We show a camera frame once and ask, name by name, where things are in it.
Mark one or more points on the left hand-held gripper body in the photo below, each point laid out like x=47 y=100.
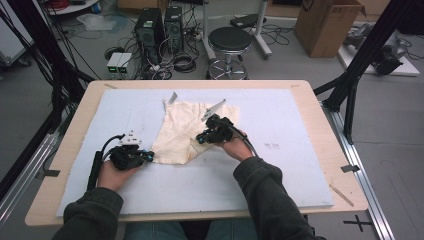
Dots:
x=128 y=156

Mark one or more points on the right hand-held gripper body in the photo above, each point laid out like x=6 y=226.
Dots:
x=218 y=130

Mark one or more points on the cream printed cloth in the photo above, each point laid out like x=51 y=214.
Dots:
x=180 y=126

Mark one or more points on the person's left hand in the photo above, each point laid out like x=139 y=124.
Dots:
x=113 y=176

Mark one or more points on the person's right hand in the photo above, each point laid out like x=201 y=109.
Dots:
x=238 y=148

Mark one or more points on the person's legs in jeans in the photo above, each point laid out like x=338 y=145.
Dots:
x=153 y=231

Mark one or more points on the white foam mat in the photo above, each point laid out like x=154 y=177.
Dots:
x=283 y=166

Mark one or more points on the black tape piece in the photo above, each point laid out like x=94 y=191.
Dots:
x=51 y=173
x=350 y=168

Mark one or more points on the black round stool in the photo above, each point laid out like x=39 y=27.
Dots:
x=230 y=38

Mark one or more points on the white power supply box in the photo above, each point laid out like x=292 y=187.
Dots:
x=125 y=64
x=112 y=63

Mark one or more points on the white stand leg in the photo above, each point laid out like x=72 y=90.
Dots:
x=261 y=33
x=206 y=33

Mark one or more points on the slim black computer tower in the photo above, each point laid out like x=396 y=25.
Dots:
x=174 y=28

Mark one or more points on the flat black device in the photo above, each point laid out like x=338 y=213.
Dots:
x=245 y=20

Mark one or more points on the large black computer tower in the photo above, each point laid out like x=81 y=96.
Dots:
x=148 y=30

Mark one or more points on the clear plastic sheet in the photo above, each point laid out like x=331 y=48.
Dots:
x=98 y=22

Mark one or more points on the thin wooden stick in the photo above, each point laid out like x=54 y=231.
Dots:
x=341 y=195

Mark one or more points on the cardboard box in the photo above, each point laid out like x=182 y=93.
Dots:
x=325 y=28

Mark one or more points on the white round table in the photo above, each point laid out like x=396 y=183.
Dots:
x=80 y=6

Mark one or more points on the grey robot parts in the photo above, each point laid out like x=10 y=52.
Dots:
x=388 y=58

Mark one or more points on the white floor board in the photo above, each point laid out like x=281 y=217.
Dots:
x=405 y=70

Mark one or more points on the silver aluminium rail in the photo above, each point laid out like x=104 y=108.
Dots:
x=30 y=170
x=360 y=173

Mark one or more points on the black metal frame strut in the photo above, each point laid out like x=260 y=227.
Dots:
x=366 y=50

